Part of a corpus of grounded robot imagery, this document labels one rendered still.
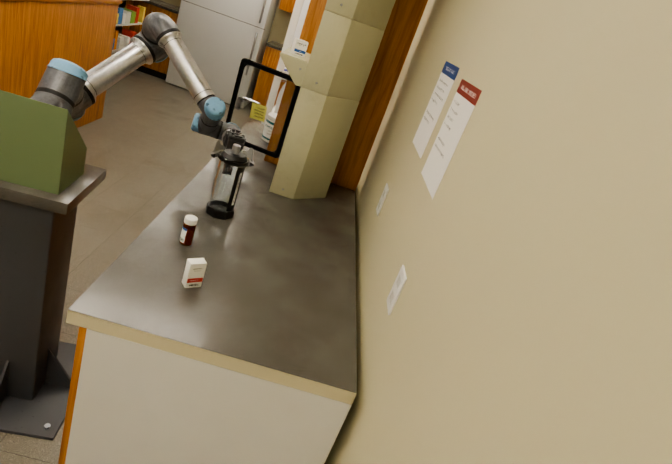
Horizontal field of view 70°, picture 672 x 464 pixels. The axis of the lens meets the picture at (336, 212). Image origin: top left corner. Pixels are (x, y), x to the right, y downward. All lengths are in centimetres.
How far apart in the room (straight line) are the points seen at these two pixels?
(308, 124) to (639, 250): 160
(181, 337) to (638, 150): 99
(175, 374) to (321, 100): 118
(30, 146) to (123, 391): 79
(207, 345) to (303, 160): 105
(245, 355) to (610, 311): 87
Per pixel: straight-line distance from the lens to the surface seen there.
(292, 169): 204
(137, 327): 123
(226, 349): 121
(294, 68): 196
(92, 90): 196
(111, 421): 144
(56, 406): 230
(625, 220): 56
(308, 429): 132
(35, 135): 168
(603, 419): 52
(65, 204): 168
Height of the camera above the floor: 174
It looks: 22 degrees down
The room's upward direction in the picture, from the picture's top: 20 degrees clockwise
